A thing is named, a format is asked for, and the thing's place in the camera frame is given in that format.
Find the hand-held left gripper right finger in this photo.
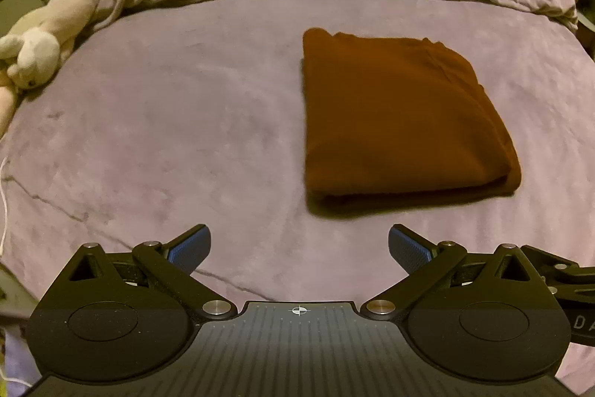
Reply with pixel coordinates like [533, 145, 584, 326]
[361, 224, 554, 321]

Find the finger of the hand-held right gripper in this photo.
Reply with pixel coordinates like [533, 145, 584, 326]
[521, 244, 595, 288]

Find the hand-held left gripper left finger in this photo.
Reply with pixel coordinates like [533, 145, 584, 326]
[46, 224, 237, 320]

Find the brown towel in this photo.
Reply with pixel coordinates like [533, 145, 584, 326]
[300, 27, 522, 218]

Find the purple bed sheet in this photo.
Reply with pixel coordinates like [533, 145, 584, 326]
[0, 0, 595, 397]

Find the cream long plush toy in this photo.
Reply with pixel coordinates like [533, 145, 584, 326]
[0, 0, 140, 137]

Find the white cable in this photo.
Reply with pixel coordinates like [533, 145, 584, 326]
[0, 155, 11, 260]

